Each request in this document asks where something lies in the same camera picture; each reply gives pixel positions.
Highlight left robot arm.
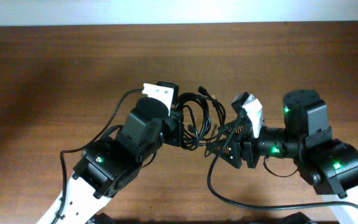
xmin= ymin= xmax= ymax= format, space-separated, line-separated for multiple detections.
xmin=39 ymin=97 xmax=176 ymax=223

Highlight black usb cables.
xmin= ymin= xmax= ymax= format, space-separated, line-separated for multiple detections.
xmin=175 ymin=85 xmax=229 ymax=152

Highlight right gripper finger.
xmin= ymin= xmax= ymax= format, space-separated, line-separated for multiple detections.
xmin=204 ymin=139 xmax=241 ymax=169
xmin=218 ymin=120 xmax=244 ymax=137

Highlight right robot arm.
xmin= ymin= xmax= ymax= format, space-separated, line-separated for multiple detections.
xmin=206 ymin=90 xmax=358 ymax=223

